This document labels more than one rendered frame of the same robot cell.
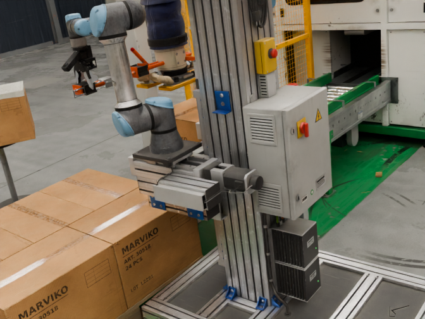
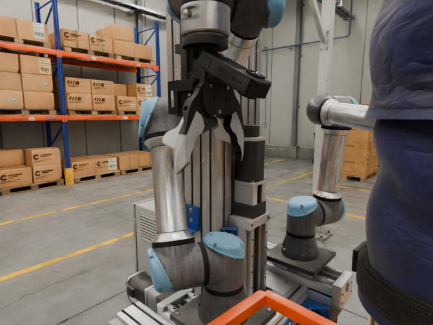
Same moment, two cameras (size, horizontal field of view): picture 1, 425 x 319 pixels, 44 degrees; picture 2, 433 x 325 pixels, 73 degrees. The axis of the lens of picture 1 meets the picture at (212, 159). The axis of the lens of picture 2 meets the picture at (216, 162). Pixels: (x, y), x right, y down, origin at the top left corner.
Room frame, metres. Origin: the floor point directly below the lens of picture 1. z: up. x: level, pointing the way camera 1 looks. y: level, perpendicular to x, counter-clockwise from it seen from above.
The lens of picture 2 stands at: (3.38, -0.14, 1.60)
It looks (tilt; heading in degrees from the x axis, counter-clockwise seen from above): 9 degrees down; 181
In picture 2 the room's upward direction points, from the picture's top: straight up
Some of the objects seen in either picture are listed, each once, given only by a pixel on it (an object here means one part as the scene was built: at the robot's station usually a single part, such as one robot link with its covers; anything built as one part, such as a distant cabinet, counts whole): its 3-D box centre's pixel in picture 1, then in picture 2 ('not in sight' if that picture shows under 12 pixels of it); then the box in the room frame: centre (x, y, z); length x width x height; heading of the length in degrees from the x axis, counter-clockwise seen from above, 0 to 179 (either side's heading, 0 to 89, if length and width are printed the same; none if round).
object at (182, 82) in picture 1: (185, 78); not in sight; (2.97, 0.09, 1.17); 0.34 x 0.10 x 0.05; 135
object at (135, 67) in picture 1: (138, 70); not in sight; (2.86, 0.33, 1.28); 0.10 x 0.08 x 0.06; 45
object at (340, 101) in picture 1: (337, 106); not in sight; (3.87, -1.00, 0.60); 1.60 x 0.10 x 0.09; 137
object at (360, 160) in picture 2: not in sight; (353, 143); (-4.39, 3.38, 0.87); 1.21 x 1.02 x 1.74; 139
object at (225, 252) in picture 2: not in sight; (221, 258); (2.60, -0.14, 1.20); 0.13 x 0.12 x 0.14; 109
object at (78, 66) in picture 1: (83, 58); not in sight; (2.62, 0.56, 1.42); 0.09 x 0.08 x 0.12; 135
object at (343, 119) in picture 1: (321, 134); not in sight; (3.57, -0.80, 0.50); 2.31 x 0.05 x 0.19; 137
